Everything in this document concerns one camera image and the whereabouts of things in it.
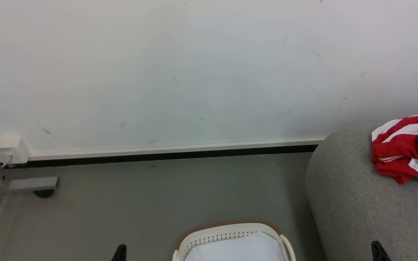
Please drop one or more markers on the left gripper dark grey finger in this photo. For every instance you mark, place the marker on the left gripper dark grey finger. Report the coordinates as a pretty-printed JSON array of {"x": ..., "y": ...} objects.
[{"x": 120, "y": 254}]

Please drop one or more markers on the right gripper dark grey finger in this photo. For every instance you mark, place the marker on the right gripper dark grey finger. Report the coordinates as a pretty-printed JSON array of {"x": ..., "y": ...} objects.
[{"x": 380, "y": 253}]

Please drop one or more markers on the red and white jersey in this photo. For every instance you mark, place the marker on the red and white jersey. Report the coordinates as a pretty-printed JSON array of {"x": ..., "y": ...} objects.
[{"x": 394, "y": 152}]

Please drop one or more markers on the white laundry basket brown rim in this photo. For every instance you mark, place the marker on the white laundry basket brown rim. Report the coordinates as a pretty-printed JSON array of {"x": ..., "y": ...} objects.
[{"x": 223, "y": 235}]

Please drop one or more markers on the grey fabric sofa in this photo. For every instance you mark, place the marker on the grey fabric sofa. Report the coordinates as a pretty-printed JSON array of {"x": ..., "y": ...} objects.
[{"x": 350, "y": 203}]

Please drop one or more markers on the white and black baseboard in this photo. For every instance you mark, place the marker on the white and black baseboard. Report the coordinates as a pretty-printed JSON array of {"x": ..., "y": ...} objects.
[{"x": 158, "y": 154}]

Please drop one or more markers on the white cloth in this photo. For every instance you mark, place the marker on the white cloth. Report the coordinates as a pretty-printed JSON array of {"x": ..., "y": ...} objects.
[{"x": 234, "y": 250}]

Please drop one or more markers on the dark round frame foot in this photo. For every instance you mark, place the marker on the dark round frame foot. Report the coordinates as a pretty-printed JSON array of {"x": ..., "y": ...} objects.
[{"x": 44, "y": 194}]

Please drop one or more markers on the grey metal frame foot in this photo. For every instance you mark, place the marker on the grey metal frame foot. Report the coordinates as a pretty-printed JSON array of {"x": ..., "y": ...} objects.
[{"x": 31, "y": 183}]

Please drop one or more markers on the white wall socket box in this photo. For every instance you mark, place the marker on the white wall socket box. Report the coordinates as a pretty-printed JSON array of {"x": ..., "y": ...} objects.
[{"x": 11, "y": 148}]

